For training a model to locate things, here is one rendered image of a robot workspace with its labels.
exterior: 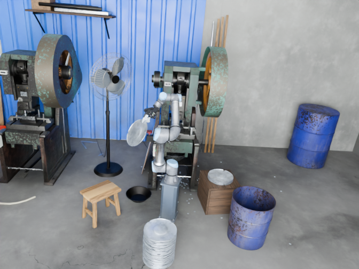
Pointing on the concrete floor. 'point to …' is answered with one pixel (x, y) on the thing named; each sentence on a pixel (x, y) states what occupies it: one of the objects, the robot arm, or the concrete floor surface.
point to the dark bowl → (138, 194)
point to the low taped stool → (108, 188)
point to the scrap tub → (250, 216)
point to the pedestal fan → (111, 83)
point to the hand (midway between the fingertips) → (142, 121)
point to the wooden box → (215, 194)
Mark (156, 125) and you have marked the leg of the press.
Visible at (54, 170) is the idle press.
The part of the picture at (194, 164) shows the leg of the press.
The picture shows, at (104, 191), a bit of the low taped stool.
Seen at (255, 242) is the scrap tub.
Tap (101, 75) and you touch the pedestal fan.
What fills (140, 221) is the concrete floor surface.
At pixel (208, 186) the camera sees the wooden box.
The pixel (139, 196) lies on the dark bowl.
